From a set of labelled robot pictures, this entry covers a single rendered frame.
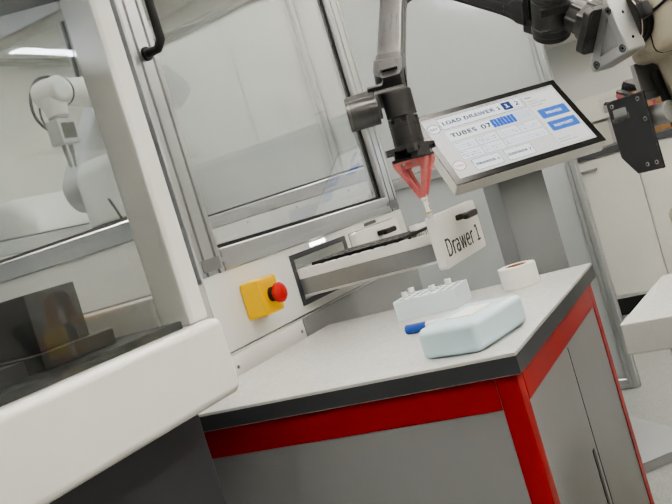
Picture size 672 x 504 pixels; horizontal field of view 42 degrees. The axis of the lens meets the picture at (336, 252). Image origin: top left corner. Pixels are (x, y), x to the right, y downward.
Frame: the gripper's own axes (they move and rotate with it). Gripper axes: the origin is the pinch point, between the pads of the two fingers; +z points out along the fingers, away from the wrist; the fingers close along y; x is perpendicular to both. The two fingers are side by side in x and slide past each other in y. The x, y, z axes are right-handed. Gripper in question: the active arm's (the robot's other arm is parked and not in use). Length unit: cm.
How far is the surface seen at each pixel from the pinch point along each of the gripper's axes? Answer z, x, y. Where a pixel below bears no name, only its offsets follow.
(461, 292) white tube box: 19.6, 3.2, 2.0
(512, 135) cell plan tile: -10, -11, -114
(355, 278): 13.7, -23.1, -9.5
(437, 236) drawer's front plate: 9.1, -2.5, -8.2
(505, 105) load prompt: -20, -13, -123
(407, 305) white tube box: 19.5, -6.4, 5.6
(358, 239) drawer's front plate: 7, -35, -40
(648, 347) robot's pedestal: 25, 41, 45
